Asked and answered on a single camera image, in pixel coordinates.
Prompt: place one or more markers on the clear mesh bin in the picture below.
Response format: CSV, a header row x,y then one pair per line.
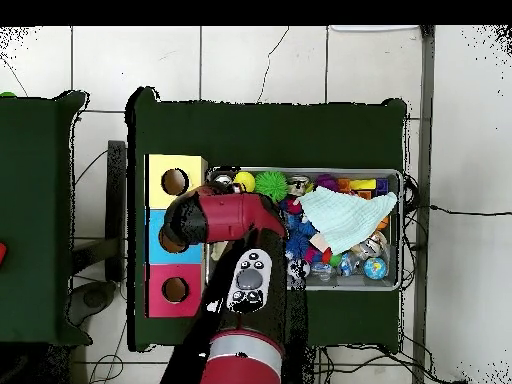
x,y
368,284

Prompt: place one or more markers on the yellow tennis ball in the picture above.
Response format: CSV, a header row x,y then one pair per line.
x,y
244,180

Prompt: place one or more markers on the blue spiky rubber ball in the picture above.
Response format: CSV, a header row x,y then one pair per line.
x,y
298,240

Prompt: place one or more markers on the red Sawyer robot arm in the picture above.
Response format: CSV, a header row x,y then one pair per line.
x,y
236,218

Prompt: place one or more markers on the small soccer ball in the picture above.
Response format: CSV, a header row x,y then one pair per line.
x,y
299,268

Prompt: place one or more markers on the black stand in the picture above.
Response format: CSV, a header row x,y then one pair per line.
x,y
116,180

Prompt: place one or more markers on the green covered side table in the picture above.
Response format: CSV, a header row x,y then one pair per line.
x,y
32,180

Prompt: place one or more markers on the green spiky rubber ball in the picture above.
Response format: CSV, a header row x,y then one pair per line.
x,y
272,184

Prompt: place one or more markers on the blue globe ball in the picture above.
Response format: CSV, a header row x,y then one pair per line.
x,y
375,268

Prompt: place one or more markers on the yellow plastic block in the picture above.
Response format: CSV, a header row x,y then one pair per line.
x,y
362,184

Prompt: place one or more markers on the dark green table cloth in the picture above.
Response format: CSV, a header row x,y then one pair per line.
x,y
260,136

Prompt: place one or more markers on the wooden box with three holes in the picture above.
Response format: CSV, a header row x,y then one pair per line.
x,y
176,280

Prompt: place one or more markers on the purple spiky toy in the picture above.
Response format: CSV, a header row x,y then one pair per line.
x,y
327,182

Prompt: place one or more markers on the mint knitted cloth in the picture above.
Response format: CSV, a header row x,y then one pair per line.
x,y
346,218

